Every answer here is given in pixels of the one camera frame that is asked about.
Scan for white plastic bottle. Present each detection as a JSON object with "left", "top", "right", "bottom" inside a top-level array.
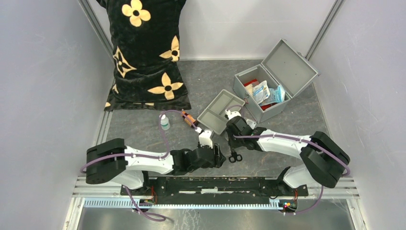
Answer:
[{"left": 160, "top": 114, "right": 170, "bottom": 130}]

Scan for red first aid pouch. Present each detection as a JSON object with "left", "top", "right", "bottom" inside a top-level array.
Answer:
[{"left": 243, "top": 79, "right": 276, "bottom": 111}]

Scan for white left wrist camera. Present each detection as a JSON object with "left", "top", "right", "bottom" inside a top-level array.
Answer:
[{"left": 195, "top": 127, "right": 214, "bottom": 149}]

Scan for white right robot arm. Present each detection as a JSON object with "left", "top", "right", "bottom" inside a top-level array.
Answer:
[{"left": 226, "top": 115, "right": 350, "bottom": 196}]

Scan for amber pill bottle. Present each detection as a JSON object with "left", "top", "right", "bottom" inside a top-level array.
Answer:
[{"left": 181, "top": 111, "right": 199, "bottom": 128}]

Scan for grey plastic divider tray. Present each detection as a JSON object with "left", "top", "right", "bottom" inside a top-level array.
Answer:
[{"left": 197, "top": 89, "right": 245, "bottom": 135}]

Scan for black handled scissors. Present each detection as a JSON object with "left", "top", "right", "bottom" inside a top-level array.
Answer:
[{"left": 228, "top": 147, "right": 243, "bottom": 163}]

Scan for white wipes packet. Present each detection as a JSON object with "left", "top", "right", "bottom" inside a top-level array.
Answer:
[{"left": 252, "top": 80, "right": 271, "bottom": 104}]

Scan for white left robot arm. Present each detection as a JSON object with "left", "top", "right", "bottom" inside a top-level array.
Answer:
[{"left": 80, "top": 138, "right": 226, "bottom": 195}]

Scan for clear bag of wipes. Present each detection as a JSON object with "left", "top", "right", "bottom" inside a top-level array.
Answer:
[{"left": 245, "top": 118, "right": 257, "bottom": 129}]

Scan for silver metal case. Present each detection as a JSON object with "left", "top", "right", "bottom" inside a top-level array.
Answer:
[{"left": 233, "top": 38, "right": 320, "bottom": 123}]

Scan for black floral velvet cloth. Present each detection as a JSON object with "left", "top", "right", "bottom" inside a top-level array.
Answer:
[{"left": 99, "top": 0, "right": 191, "bottom": 111}]

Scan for blue gauze packet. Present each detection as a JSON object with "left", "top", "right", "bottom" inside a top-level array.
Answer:
[{"left": 261, "top": 85, "right": 286, "bottom": 106}]

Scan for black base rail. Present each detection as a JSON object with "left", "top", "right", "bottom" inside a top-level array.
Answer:
[{"left": 130, "top": 176, "right": 309, "bottom": 205}]

